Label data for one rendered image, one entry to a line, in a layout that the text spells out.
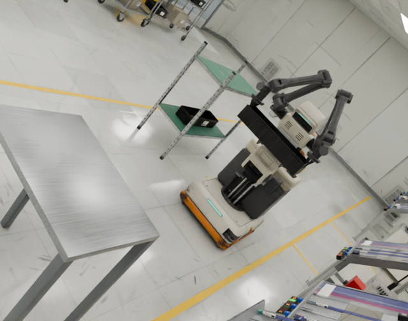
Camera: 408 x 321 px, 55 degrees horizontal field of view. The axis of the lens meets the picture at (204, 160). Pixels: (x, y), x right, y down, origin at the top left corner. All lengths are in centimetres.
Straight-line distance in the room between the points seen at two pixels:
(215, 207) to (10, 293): 175
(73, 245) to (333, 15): 1064
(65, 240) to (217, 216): 212
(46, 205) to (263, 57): 1074
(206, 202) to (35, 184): 209
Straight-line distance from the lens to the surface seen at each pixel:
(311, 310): 224
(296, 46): 1154
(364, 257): 338
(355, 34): 1122
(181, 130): 374
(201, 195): 334
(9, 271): 223
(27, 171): 147
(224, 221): 329
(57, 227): 135
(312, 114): 301
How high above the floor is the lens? 171
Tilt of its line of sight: 22 degrees down
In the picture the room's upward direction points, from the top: 43 degrees clockwise
